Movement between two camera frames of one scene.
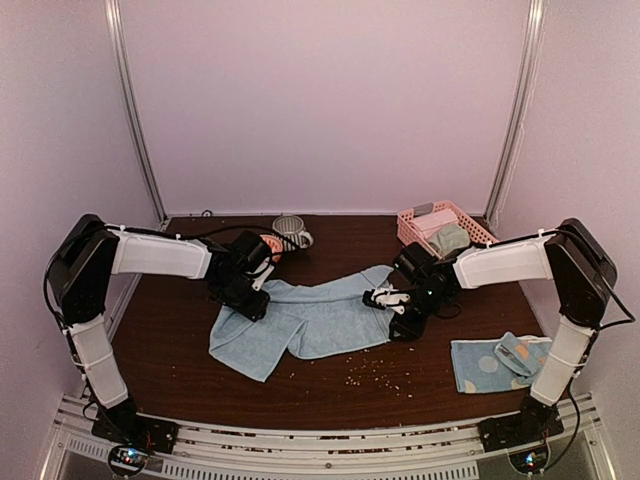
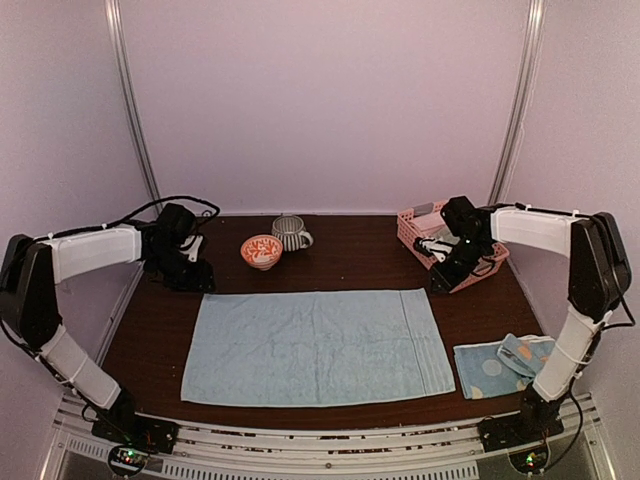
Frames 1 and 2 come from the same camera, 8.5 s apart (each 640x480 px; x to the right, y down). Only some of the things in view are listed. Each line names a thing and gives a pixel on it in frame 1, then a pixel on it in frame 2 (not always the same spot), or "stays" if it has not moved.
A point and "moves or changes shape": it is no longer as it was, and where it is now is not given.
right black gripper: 413,331 -> 445,280
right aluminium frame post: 525,93 stays
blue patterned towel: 513,362 stays
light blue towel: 309,317 moves or changes shape
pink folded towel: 430,224 stays
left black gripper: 253,310 -> 198,282
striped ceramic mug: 293,232 stays
